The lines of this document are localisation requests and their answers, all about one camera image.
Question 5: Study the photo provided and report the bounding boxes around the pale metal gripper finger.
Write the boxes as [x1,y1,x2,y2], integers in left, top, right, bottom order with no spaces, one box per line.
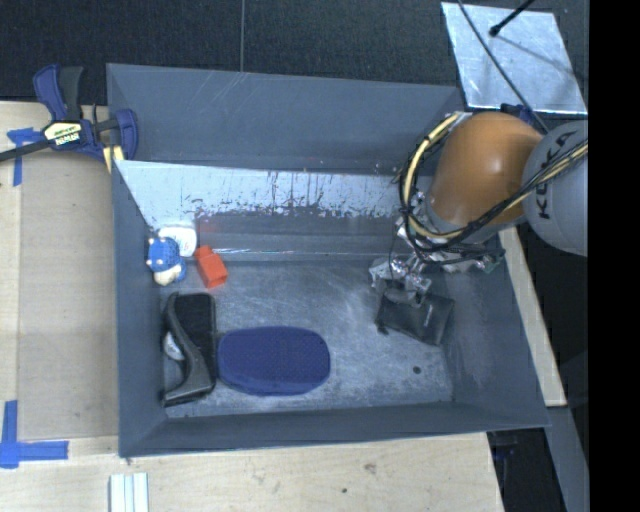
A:
[402,272,433,306]
[368,258,401,303]

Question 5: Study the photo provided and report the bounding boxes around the black box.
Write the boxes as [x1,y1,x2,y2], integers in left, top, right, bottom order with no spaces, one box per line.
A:
[374,288,456,348]

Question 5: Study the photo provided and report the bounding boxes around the grey metal bin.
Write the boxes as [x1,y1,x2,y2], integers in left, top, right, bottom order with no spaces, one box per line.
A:
[105,62,552,459]

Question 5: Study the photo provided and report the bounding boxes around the blue oval sponge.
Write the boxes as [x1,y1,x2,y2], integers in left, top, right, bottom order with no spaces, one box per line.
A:
[216,325,332,398]

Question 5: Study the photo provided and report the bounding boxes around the red block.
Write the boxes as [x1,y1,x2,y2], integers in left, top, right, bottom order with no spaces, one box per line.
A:
[193,244,230,290]

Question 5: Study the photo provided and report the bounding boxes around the black sunglasses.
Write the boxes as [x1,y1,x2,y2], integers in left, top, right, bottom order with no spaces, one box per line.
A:
[160,291,218,408]

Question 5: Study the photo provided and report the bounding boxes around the white plastic cup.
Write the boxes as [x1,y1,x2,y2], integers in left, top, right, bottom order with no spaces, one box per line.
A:
[158,224,198,258]

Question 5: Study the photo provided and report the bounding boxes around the blue and white toy figure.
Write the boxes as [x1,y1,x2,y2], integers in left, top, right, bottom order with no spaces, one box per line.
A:
[145,236,188,288]

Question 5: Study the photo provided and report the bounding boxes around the pale wood flat board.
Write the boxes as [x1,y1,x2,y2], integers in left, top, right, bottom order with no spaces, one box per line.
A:
[16,152,121,442]

